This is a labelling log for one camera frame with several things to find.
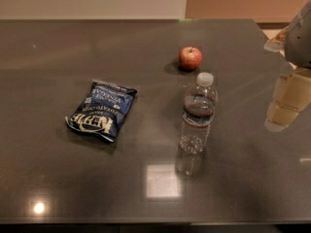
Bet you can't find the red apple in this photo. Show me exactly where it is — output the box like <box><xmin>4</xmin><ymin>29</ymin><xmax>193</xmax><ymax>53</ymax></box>
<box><xmin>179</xmin><ymin>47</ymin><xmax>202</xmax><ymax>71</ymax></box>

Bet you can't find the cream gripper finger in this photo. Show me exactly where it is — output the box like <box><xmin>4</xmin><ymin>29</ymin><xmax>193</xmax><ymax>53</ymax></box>
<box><xmin>264</xmin><ymin>68</ymin><xmax>311</xmax><ymax>132</ymax></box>
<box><xmin>263</xmin><ymin>26</ymin><xmax>288</xmax><ymax>52</ymax></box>

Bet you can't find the blue kettle chips bag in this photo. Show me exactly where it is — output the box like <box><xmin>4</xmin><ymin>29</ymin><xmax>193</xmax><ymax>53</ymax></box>
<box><xmin>65</xmin><ymin>80</ymin><xmax>137</xmax><ymax>143</ymax></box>

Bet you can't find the clear plastic water bottle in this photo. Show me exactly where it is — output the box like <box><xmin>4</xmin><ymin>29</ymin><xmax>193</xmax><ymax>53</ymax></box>
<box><xmin>179</xmin><ymin>71</ymin><xmax>219</xmax><ymax>155</ymax></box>

